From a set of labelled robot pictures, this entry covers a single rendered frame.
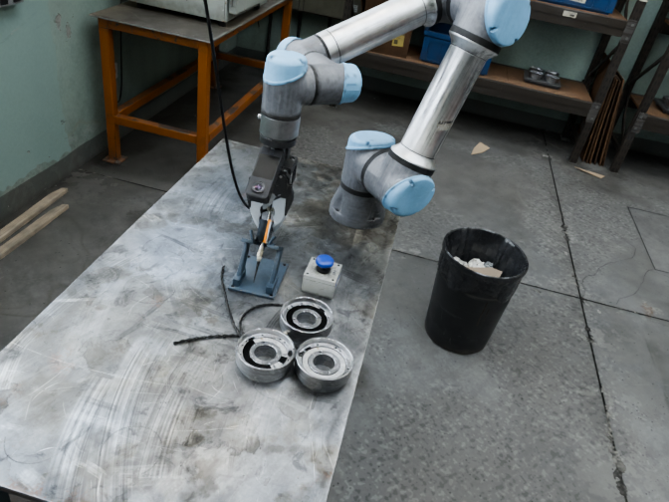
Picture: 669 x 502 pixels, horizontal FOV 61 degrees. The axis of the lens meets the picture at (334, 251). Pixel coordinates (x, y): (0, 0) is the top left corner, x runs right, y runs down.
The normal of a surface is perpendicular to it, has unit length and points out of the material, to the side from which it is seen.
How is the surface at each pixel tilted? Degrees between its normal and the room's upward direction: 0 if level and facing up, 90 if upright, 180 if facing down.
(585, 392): 0
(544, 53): 90
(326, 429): 0
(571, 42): 90
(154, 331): 0
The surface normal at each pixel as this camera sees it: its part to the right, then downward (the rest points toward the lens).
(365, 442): 0.15, -0.81
